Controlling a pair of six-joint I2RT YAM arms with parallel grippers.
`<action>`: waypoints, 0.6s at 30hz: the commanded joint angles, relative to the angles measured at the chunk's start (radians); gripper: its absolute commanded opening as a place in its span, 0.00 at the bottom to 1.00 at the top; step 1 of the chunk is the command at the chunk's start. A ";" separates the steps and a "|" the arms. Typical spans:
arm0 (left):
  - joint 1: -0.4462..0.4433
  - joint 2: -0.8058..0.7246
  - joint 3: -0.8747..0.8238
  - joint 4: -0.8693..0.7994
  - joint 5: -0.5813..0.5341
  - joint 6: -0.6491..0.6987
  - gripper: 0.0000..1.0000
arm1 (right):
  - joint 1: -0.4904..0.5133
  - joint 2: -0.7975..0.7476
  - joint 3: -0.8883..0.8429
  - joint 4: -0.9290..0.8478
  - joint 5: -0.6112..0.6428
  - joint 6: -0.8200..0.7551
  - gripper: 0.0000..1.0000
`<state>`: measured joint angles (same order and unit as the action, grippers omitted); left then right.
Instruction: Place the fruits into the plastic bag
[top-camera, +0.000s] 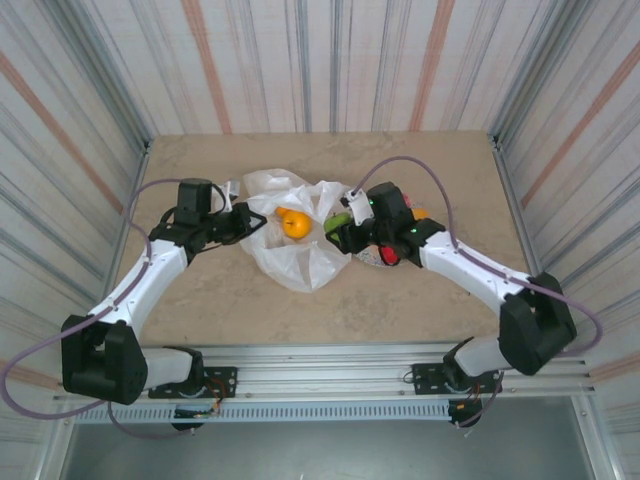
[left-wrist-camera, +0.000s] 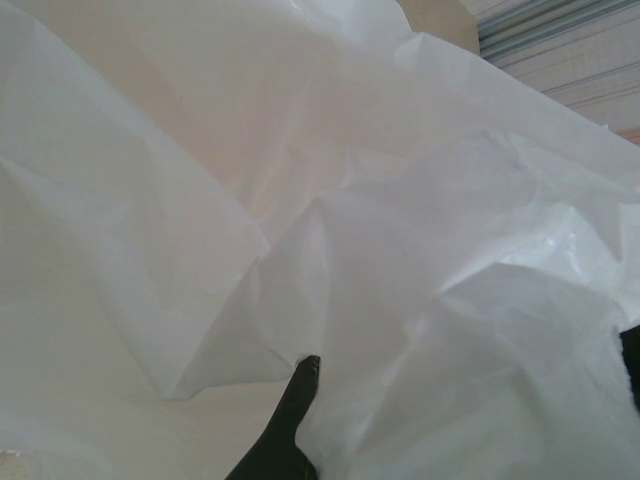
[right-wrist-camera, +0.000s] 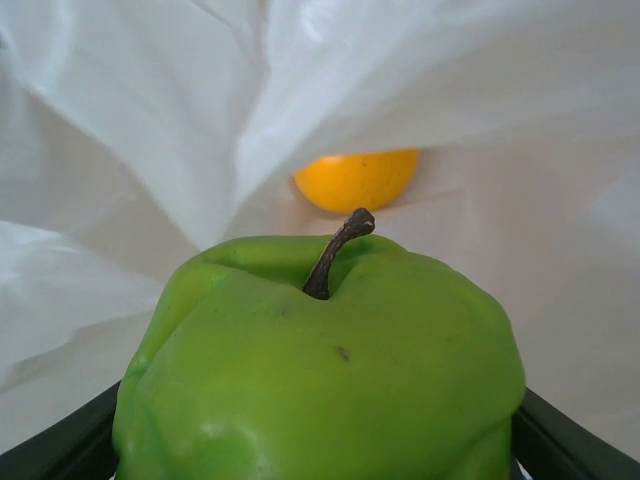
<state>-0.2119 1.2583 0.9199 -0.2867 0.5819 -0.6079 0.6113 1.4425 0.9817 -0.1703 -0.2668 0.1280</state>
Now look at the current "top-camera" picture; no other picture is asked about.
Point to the green apple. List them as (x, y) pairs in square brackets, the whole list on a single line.
[(336, 221)]

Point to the yellow pepper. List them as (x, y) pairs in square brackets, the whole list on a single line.
[(420, 214)]

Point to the red apple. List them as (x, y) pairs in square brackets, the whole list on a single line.
[(389, 255)]

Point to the white plastic bag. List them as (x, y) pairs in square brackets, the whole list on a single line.
[(300, 265)]

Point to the yellow apple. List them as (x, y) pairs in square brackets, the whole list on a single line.
[(297, 225)]

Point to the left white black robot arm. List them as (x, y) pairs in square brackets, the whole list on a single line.
[(145, 280)]

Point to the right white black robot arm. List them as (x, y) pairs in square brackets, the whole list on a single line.
[(475, 270)]

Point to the patterned round plate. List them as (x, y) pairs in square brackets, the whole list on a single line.
[(367, 257)]

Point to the grey sheet metal panel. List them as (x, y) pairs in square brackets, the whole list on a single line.
[(320, 450)]

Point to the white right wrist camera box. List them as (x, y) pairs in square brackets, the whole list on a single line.
[(360, 206)]

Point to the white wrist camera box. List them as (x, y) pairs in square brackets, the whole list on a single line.
[(360, 206), (231, 195)]

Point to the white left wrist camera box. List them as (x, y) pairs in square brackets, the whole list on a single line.
[(231, 195)]

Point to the metal enclosure side rail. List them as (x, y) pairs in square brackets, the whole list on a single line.
[(136, 195), (507, 175)]

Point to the aluminium mounting rail frame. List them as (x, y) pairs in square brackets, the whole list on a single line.
[(320, 370)]

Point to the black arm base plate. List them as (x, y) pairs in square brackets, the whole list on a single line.
[(425, 372), (225, 375)]

